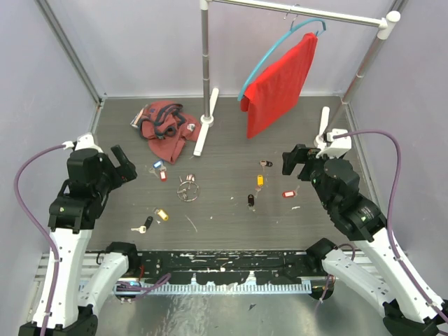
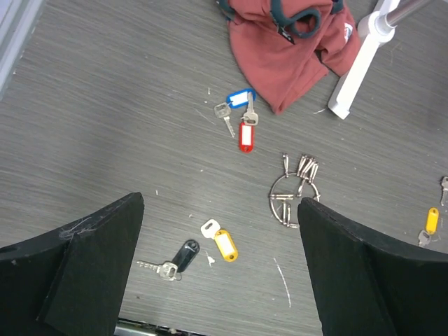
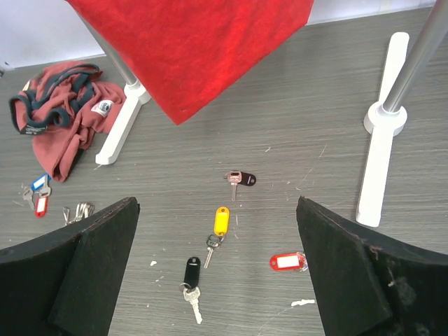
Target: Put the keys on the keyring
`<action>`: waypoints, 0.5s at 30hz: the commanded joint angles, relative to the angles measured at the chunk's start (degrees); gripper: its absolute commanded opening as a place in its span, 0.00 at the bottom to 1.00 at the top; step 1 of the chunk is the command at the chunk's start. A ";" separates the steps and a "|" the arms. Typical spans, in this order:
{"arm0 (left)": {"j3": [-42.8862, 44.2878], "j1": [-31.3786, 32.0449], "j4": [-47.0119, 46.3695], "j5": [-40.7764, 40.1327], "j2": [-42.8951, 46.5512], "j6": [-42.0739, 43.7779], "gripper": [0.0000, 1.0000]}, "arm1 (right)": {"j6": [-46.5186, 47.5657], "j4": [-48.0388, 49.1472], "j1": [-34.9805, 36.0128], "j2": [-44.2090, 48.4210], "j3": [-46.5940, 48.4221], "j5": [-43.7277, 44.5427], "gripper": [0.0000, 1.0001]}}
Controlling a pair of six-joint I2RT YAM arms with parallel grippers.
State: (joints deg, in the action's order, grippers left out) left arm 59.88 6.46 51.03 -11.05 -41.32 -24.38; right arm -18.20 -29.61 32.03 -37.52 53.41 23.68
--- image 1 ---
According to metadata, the yellow tag key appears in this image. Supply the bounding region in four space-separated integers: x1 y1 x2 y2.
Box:
255 174 264 192
154 208 169 221

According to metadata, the metal keyring with keys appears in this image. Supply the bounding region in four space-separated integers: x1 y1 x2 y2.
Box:
176 174 200 202

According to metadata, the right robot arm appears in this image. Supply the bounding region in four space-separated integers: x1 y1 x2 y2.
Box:
282 144 447 335

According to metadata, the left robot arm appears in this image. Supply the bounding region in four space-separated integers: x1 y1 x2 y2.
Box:
18 133 141 335

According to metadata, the red tag key right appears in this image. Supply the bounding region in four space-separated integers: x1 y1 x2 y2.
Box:
282 187 299 198

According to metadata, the brown tag key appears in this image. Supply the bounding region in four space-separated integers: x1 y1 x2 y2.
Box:
260 160 273 167

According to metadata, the crumpled maroon shirt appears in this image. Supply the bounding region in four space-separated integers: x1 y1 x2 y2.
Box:
130 100 201 164

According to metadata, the black tag key left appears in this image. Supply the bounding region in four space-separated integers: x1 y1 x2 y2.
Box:
131 216 153 234

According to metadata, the black tag key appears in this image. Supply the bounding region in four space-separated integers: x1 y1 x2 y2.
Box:
247 194 255 211
131 216 153 234

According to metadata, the black tag key right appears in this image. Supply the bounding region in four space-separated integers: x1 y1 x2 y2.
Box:
247 194 255 211

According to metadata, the red cloth on hanger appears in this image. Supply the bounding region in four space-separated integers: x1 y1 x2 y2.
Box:
240 33 318 139

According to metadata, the white metal clothes rack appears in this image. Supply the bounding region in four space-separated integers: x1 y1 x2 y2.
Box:
192 0 401 158

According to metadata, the teal clothes hanger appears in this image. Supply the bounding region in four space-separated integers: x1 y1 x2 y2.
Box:
237 18 327 102

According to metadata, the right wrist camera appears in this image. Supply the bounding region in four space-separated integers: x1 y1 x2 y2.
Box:
314 129 352 159

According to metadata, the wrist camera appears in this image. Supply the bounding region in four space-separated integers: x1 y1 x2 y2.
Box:
62 133 103 153
314 129 352 159

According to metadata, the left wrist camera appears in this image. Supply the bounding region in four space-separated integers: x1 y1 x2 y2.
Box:
62 133 103 153

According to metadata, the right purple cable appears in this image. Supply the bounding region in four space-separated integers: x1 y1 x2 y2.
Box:
335 129 448 319

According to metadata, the purple cable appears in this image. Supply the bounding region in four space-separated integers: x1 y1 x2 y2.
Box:
335 129 448 319
13 143 76 336

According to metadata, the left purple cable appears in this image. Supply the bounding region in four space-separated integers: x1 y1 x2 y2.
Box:
13 143 76 336

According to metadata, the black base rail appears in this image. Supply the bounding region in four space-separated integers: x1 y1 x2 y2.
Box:
140 250 318 286

